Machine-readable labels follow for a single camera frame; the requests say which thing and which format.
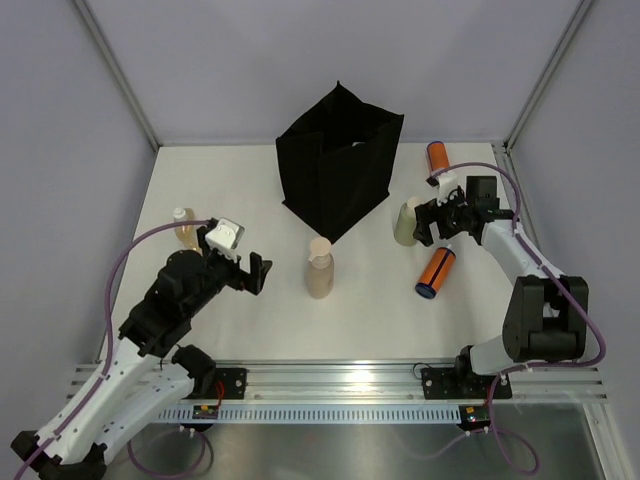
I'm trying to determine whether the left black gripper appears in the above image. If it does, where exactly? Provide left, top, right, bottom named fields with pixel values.
left=184, top=229, right=271, bottom=319

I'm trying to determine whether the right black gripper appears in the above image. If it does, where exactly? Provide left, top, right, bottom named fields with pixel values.
left=413, top=186, right=473, bottom=247

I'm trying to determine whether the green bottle white cap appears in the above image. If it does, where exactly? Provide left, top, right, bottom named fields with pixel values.
left=394, top=196, right=425, bottom=247

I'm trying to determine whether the beige pump bottle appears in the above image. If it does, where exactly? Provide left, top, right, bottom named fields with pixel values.
left=306, top=237, right=334, bottom=299

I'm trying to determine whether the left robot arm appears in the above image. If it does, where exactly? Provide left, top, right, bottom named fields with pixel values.
left=11, top=218, right=273, bottom=479

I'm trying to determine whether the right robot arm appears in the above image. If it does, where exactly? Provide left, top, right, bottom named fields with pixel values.
left=413, top=173, right=589, bottom=400

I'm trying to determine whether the orange tube near bag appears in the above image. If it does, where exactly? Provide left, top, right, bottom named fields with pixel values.
left=426, top=141, right=450, bottom=177

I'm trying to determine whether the black canvas bag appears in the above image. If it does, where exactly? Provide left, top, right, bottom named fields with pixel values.
left=275, top=83, right=404, bottom=243

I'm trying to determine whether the orange tube front right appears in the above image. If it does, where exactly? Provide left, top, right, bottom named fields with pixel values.
left=415, top=245, right=456, bottom=300

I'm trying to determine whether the amber liquid clear bottle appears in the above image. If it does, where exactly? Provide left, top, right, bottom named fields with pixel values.
left=173, top=207, right=200, bottom=252

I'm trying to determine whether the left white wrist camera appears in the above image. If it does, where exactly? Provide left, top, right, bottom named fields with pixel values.
left=204, top=218, right=245, bottom=262

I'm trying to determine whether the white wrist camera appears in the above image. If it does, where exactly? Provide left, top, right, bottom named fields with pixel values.
left=427, top=169, right=459, bottom=205
left=204, top=218, right=245, bottom=262

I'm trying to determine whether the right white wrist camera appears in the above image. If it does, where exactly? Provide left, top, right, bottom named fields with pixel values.
left=427, top=169, right=459, bottom=205

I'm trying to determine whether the right side aluminium rail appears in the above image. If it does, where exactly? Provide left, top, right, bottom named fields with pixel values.
left=490, top=142, right=591, bottom=366

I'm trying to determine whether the aluminium rail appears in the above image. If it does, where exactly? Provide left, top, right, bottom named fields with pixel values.
left=490, top=142, right=591, bottom=366
left=64, top=360, right=609, bottom=404

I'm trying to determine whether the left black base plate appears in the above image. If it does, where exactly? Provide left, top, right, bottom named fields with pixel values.
left=198, top=367, right=248, bottom=400

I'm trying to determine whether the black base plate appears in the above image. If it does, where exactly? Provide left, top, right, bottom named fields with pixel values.
left=198, top=367, right=248, bottom=400
left=420, top=367, right=495, bottom=400

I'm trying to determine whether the white slotted cable duct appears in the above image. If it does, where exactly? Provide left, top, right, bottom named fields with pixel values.
left=151, top=403, right=461, bottom=425

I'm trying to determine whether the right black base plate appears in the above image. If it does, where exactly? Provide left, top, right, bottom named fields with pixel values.
left=420, top=367, right=495, bottom=400

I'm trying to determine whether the aluminium front rail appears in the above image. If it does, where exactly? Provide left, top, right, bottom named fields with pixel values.
left=64, top=360, right=609, bottom=404

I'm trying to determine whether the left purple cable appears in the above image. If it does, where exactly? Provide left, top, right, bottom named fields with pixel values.
left=14, top=218, right=221, bottom=480

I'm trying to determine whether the right aluminium corner post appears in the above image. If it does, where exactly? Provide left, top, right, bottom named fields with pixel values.
left=503, top=0, right=596, bottom=153

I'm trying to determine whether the aluminium corner post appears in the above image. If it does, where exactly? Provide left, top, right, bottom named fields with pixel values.
left=503, top=0, right=596, bottom=153
left=69, top=0, right=162, bottom=153

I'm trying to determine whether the left aluminium corner post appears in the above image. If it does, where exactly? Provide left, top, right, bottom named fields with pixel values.
left=69, top=0, right=162, bottom=153

